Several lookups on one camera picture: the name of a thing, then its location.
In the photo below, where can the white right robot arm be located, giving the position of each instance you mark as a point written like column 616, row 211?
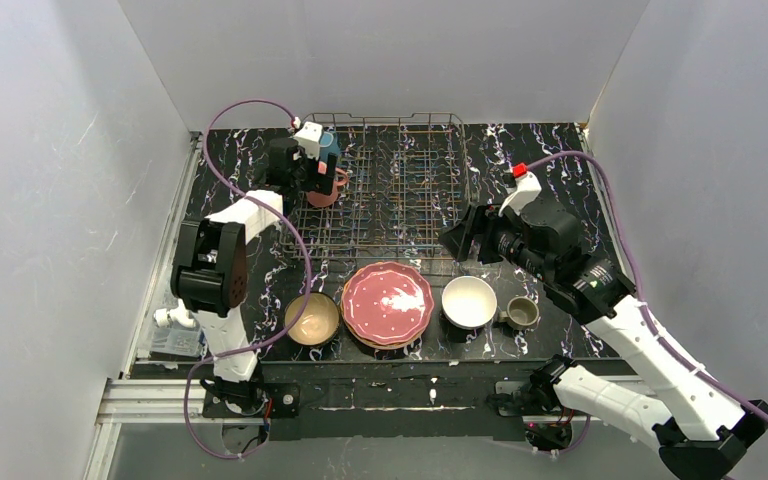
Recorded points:
column 697, row 431

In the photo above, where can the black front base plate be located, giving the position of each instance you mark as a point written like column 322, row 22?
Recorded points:
column 385, row 399

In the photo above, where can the metal wire dish rack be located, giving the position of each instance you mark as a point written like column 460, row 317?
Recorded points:
column 408, row 181

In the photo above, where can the brown beige bowl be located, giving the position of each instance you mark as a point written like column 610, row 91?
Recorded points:
column 318, row 323

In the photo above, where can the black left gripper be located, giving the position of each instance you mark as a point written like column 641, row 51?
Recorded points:
column 321, row 174

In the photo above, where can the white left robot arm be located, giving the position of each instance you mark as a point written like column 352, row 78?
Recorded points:
column 210, row 272

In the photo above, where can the blue ceramic mug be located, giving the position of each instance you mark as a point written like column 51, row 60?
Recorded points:
column 329, row 145

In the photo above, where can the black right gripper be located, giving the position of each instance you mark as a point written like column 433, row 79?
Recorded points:
column 483, row 234

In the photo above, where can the beige ceramic mug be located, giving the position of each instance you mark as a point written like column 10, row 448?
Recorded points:
column 520, row 313

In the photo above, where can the white ceramic bowl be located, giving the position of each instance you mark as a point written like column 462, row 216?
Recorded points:
column 469, row 302

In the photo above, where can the clear plastic storage box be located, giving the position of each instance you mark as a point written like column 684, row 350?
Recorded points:
column 176, row 341

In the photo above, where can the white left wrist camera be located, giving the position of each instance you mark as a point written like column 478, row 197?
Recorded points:
column 308, row 136

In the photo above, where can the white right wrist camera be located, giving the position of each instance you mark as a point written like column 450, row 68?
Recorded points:
column 527, row 189

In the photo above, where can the pink polka dot plate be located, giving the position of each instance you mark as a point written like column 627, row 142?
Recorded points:
column 389, row 274

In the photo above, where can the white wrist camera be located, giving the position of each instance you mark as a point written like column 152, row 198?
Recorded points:
column 308, row 136
column 527, row 189

